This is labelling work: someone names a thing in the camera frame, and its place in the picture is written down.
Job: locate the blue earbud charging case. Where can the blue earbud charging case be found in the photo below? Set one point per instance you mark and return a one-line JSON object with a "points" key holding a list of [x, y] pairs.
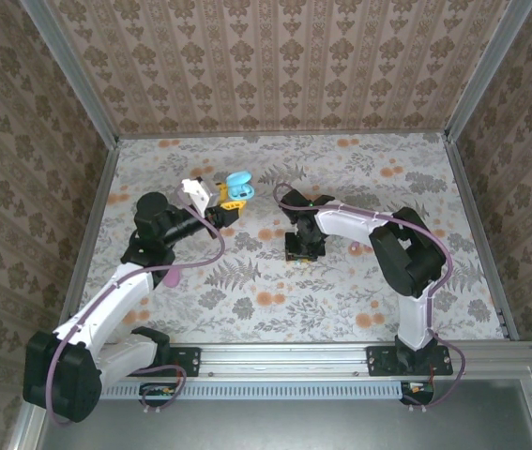
{"points": [[239, 185]]}

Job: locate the pink earbud charging case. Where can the pink earbud charging case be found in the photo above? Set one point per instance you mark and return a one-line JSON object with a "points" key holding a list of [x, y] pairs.
{"points": [[171, 280]]}

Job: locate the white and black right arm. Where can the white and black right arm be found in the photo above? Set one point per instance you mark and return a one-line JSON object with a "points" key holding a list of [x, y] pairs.
{"points": [[411, 262]]}

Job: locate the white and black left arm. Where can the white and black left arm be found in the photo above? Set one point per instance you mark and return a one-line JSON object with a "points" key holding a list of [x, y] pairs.
{"points": [[106, 304]]}

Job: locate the grey metal sheet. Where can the grey metal sheet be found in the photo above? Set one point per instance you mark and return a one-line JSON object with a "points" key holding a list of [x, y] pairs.
{"points": [[293, 424]]}

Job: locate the small controller board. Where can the small controller board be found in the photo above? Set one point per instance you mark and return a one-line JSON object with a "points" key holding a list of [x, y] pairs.
{"points": [[418, 391], [157, 393]]}

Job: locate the aluminium table side rail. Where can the aluminium table side rail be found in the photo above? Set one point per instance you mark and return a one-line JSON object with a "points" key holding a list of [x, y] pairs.
{"points": [[98, 206], [472, 211]]}

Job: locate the aluminium table back rail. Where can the aluminium table back rail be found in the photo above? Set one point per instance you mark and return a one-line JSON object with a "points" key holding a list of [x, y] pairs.
{"points": [[200, 136]]}

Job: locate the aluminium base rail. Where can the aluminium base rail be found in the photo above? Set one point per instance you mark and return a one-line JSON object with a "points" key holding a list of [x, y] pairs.
{"points": [[284, 358]]}

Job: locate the aluminium frame post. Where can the aluminium frame post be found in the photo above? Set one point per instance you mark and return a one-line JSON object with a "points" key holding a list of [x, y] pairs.
{"points": [[68, 70], [486, 65]]}

